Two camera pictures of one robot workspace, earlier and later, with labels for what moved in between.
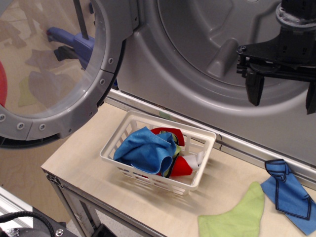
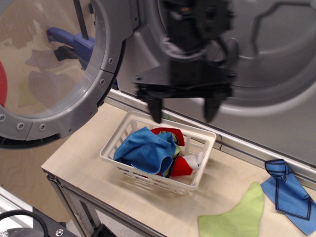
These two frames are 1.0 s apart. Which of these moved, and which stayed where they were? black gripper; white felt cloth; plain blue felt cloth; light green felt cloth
Moved: black gripper
Stayed: white felt cloth; light green felt cloth; plain blue felt cloth
